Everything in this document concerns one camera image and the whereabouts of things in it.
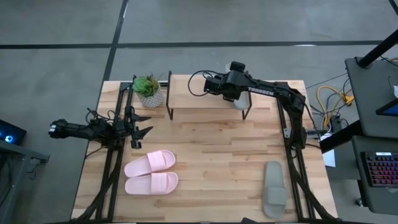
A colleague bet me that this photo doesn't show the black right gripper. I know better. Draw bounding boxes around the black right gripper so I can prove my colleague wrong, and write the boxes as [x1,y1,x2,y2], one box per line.
[221,61,249,103]

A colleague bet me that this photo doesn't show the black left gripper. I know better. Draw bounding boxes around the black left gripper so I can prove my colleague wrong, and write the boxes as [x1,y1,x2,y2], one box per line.
[123,105,154,149]

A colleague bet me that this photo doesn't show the grey rubber slide sandal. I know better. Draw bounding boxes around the grey rubber slide sandal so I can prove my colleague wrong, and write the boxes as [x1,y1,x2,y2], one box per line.
[262,161,287,219]
[224,63,252,112]

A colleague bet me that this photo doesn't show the pink rubber slide sandal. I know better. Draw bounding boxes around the pink rubber slide sandal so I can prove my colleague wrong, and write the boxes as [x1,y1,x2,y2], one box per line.
[123,149,177,179]
[124,172,179,196]

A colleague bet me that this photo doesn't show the wooden shelf with black legs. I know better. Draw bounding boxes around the wooden shelf with black legs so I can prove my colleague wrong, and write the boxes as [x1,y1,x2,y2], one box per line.
[165,70,253,121]

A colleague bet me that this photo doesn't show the white triangle-patterned plant pot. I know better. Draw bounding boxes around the white triangle-patterned plant pot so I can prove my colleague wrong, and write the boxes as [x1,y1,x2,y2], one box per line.
[136,88,165,109]

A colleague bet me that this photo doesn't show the green succulent plant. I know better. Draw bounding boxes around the green succulent plant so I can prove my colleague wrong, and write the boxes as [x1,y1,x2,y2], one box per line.
[132,73,162,98]

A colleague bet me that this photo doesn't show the black power strip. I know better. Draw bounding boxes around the black power strip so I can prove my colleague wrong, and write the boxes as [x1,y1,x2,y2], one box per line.
[328,115,343,134]

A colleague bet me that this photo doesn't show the black desk edge bar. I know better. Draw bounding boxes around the black desk edge bar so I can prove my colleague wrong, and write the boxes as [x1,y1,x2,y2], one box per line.
[319,119,364,154]

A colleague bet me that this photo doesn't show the white paper sheet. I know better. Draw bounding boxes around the white paper sheet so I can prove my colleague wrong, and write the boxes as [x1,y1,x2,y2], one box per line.
[321,133,337,168]

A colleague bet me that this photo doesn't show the black computer with blue light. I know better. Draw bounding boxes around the black computer with blue light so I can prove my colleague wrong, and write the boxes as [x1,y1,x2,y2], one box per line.
[0,119,28,146]

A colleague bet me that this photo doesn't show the grey desk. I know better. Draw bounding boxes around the grey desk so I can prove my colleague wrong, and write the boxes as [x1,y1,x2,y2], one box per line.
[351,135,398,216]
[344,57,398,139]

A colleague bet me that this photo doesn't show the grey side table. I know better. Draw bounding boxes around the grey side table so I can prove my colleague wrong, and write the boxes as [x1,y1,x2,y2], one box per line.
[0,139,50,224]

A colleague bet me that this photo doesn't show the black slanted pole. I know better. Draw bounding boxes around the black slanted pole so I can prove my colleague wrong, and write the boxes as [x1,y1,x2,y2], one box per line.
[356,29,398,69]

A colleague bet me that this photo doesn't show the blue lit screen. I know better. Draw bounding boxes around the blue lit screen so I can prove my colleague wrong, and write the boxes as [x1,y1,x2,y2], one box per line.
[375,98,398,118]

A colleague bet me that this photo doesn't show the backlit red keyboard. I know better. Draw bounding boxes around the backlit red keyboard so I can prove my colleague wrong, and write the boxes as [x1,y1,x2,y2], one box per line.
[360,151,398,187]

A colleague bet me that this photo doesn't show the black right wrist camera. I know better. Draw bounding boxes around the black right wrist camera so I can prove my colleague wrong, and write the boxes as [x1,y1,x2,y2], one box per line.
[203,76,223,94]

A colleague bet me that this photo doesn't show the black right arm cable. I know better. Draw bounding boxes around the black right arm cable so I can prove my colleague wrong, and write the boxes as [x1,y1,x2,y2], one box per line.
[187,70,218,98]

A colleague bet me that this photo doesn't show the black left frame rails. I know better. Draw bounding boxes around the black left frame rails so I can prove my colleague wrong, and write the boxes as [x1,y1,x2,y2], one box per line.
[71,81,137,222]

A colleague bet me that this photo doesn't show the black frame rails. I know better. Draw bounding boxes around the black frame rails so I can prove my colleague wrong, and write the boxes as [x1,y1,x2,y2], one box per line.
[71,81,137,222]
[275,81,338,222]

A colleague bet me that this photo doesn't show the black right frame rails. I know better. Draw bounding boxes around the black right frame rails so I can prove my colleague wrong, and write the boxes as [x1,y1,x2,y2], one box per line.
[275,81,338,222]

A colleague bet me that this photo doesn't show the yellow cable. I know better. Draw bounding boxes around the yellow cable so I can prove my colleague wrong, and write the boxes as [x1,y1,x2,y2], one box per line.
[316,85,355,129]

